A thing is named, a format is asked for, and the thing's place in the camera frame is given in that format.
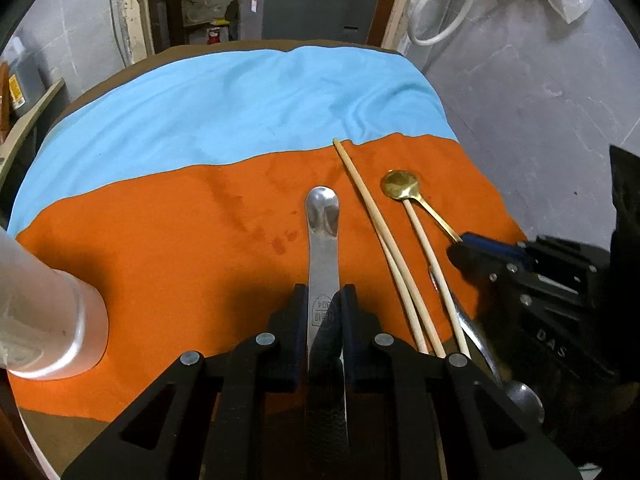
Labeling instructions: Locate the small silver spoon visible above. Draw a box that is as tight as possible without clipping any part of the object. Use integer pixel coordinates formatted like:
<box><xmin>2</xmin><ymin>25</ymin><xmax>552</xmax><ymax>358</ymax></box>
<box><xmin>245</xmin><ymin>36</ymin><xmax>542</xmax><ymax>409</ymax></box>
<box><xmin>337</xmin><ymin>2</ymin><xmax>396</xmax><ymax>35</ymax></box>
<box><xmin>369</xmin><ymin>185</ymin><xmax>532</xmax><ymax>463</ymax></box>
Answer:
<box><xmin>450</xmin><ymin>292</ymin><xmax>544</xmax><ymax>426</ymax></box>

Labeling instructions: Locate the gold spoon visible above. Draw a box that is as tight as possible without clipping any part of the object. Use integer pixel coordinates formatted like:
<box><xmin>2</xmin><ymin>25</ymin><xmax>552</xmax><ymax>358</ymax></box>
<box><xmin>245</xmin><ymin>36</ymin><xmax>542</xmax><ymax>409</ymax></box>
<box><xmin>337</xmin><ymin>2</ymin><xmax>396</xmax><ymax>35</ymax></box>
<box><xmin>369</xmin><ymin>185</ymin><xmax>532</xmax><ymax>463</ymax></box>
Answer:
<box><xmin>381</xmin><ymin>170</ymin><xmax>461</xmax><ymax>243</ymax></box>

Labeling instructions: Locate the silver steel spoon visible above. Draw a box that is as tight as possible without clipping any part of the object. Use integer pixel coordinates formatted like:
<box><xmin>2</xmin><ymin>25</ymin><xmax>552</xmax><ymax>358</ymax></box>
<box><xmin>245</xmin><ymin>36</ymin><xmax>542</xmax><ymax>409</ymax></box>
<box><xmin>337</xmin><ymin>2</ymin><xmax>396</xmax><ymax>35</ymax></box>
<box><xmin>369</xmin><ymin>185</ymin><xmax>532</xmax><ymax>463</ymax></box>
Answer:
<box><xmin>305</xmin><ymin>185</ymin><xmax>340</xmax><ymax>356</ymax></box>

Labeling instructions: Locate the white plastic utensil caddy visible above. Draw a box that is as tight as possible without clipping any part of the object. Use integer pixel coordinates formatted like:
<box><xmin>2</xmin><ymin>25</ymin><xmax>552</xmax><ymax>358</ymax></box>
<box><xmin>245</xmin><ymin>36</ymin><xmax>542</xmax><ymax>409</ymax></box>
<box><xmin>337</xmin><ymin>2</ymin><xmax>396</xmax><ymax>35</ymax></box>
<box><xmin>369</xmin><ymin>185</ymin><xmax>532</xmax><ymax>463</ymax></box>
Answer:
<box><xmin>1</xmin><ymin>232</ymin><xmax>110</xmax><ymax>380</ymax></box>

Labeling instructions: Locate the orange cloth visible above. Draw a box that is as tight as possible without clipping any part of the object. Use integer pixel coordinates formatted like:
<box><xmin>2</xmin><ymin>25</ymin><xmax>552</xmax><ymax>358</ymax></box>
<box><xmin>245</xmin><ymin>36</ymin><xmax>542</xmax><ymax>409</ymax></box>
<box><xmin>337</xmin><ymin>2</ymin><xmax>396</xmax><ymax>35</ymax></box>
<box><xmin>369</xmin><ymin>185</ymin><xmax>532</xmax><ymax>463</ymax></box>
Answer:
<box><xmin>8</xmin><ymin>132</ymin><xmax>528</xmax><ymax>424</ymax></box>

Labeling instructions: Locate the dark grey cabinet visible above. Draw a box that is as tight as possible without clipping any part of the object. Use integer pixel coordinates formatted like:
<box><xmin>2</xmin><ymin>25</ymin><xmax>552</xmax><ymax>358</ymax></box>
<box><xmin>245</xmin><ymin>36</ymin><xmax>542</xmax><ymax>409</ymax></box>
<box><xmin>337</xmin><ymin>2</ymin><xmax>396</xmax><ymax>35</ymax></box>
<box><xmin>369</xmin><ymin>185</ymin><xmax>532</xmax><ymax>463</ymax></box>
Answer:
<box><xmin>238</xmin><ymin>0</ymin><xmax>378</xmax><ymax>44</ymax></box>

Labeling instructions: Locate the light blue cloth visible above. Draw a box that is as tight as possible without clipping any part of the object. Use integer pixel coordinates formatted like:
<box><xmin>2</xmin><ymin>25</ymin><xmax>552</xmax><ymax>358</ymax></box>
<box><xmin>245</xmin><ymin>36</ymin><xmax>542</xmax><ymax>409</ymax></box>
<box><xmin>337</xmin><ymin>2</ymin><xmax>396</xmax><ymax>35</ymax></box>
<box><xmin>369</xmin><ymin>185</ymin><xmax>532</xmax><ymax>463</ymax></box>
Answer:
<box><xmin>8</xmin><ymin>46</ymin><xmax>452</xmax><ymax>235</ymax></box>

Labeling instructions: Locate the white hose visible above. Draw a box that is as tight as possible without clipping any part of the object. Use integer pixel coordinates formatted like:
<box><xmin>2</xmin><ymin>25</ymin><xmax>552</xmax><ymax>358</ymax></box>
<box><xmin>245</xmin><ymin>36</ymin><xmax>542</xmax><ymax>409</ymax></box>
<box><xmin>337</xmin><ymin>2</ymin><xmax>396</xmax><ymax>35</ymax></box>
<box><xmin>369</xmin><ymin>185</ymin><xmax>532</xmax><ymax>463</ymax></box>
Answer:
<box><xmin>406</xmin><ymin>0</ymin><xmax>487</xmax><ymax>47</ymax></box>

